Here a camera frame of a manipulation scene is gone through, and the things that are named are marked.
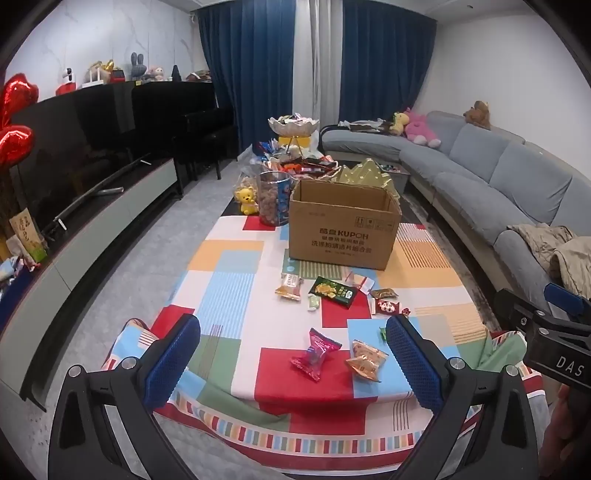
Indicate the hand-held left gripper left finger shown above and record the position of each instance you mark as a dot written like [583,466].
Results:
[173,364]

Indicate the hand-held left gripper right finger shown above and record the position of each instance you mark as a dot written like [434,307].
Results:
[411,364]

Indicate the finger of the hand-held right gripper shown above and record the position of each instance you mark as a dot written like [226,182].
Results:
[515,310]
[564,299]

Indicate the orange biscuit packet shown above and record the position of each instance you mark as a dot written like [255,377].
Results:
[367,361]

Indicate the red and white candy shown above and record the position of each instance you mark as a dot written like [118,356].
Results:
[387,306]

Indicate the gold candy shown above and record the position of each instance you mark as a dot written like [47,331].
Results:
[383,293]

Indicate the pink candy packet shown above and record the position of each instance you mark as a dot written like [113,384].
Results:
[316,353]

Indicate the clear cake packet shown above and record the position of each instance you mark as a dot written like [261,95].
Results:
[359,280]

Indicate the green cracker packet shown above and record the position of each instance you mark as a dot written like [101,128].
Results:
[333,291]

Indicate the pale green small candy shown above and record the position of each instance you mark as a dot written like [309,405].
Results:
[314,302]

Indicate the white and orange snack packet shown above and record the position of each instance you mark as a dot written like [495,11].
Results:
[288,287]

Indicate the brown cardboard box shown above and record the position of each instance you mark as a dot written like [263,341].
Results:
[341,230]

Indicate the pile of assorted snacks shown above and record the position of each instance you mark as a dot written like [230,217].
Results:
[300,166]

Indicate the person's right hand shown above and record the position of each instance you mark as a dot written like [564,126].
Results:
[572,429]

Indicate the beige quilted jacket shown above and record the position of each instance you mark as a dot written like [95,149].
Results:
[549,244]

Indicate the colourful patchwork tablecloth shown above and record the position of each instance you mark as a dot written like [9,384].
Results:
[240,286]

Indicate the grey corner sofa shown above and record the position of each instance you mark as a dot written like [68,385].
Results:
[485,184]

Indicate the grey television cabinet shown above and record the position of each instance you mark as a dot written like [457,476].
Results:
[92,240]

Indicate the yellow bear toy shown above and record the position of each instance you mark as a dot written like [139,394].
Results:
[246,199]

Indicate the grey remote control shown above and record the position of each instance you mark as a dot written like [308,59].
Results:
[109,190]

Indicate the gold castle-shaped tin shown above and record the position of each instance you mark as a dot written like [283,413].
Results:
[364,176]

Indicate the clear snack jar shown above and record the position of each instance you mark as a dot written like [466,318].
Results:
[274,199]

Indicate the paper gift bag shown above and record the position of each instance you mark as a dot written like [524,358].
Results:
[27,235]

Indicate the brown plush toy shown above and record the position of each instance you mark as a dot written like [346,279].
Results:
[478,113]

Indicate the pink plush toy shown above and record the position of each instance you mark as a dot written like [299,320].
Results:
[419,128]

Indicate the yellow plush toy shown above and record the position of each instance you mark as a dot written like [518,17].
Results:
[398,122]

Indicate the black flat television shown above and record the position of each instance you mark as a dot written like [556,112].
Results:
[83,147]

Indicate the clutter on sofa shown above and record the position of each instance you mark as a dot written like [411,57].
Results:
[360,124]

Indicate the black upright piano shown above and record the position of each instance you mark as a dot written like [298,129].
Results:
[184,120]

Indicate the yellow plastic chair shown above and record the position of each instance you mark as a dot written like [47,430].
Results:
[298,141]

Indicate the white lotus bowl stand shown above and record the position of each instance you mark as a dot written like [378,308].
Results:
[293,123]

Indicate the red heart balloon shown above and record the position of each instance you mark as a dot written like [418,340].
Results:
[14,143]
[16,97]

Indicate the blue curtain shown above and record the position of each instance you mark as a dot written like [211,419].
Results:
[383,60]
[244,69]

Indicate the small pink plush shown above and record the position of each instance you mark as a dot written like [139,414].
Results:
[157,73]

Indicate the black metronome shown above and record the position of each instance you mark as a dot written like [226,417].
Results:
[176,72]

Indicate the grey rabbit plush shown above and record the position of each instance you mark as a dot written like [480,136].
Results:
[137,67]

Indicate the white and red robot toy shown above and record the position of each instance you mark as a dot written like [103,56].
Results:
[67,84]

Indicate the white sheer curtain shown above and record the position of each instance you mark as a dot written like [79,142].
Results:
[318,60]

